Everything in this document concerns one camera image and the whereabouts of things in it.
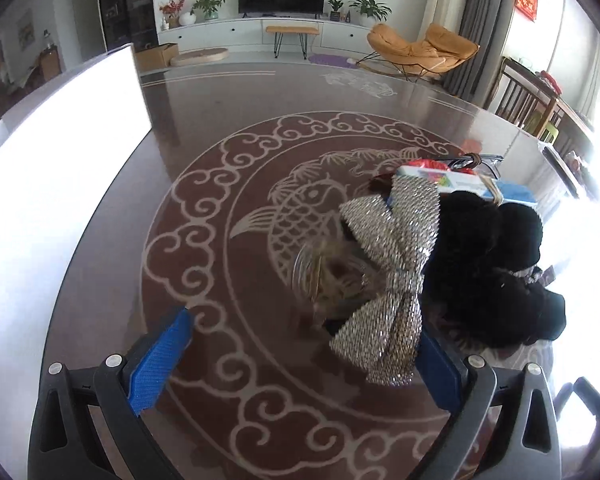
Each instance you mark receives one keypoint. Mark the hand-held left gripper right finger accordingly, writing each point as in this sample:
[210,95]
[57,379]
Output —
[437,375]

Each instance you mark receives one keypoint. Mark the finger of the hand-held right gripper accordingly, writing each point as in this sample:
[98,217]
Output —
[580,390]

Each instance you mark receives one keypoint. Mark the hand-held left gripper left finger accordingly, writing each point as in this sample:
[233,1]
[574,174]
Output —
[160,360]

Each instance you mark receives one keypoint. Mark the silver rhinestone bow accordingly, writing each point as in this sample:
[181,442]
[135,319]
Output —
[395,260]

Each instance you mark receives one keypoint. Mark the brown patterned glass desktop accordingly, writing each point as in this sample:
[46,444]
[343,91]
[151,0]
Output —
[230,110]

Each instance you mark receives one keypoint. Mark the black velvet bow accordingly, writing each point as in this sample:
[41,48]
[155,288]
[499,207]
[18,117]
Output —
[500,310]
[500,230]

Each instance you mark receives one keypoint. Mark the blue and white box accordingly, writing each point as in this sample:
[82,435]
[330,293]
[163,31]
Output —
[445,179]

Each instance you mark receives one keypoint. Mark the red snack packet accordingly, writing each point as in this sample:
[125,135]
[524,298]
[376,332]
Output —
[427,164]

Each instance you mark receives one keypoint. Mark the dark flat device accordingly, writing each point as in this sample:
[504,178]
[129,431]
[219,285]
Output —
[562,165]

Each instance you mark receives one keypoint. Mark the white light panel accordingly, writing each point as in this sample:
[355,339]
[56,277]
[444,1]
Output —
[55,160]

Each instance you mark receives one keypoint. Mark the green stool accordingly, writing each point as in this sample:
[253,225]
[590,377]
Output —
[547,132]

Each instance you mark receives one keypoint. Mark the wooden chair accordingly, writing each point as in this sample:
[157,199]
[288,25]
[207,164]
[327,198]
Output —
[510,90]

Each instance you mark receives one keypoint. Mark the cardboard box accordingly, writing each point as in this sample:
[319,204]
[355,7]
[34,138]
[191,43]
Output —
[155,55]

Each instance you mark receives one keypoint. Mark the round beige mat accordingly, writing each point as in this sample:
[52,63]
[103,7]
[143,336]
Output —
[200,56]

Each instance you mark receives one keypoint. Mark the red cloth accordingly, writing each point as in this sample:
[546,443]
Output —
[551,81]

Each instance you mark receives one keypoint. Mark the orange lounge chair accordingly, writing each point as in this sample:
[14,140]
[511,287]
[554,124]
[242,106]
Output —
[415,50]

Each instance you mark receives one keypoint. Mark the purple floor mat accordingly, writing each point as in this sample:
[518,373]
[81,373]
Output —
[330,59]

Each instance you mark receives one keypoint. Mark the white television cabinet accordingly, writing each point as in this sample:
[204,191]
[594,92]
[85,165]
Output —
[220,30]

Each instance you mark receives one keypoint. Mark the round white vase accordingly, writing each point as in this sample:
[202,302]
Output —
[187,19]

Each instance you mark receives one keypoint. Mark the red flowers in vase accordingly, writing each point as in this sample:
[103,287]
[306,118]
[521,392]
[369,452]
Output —
[172,10]

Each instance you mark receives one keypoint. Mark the wooden bench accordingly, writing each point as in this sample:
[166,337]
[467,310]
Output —
[292,30]

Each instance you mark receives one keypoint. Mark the dark display cabinet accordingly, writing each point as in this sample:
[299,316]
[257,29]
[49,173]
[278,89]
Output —
[130,5]

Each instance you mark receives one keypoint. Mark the grey curtain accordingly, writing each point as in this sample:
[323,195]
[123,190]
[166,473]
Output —
[485,20]

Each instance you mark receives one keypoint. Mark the green potted plant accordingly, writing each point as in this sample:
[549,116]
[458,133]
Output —
[209,5]

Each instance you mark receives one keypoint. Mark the large leafy potted plant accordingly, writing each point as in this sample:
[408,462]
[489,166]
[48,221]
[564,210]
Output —
[370,7]

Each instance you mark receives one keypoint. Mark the cream curtain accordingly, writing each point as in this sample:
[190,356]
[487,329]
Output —
[447,0]

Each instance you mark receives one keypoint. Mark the small potted plant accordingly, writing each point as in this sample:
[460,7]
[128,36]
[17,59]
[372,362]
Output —
[336,7]

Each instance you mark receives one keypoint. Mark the black frame eyeglasses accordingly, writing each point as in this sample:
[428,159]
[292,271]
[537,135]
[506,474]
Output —
[490,158]

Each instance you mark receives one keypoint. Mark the red wall decoration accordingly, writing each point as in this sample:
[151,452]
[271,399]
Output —
[527,0]

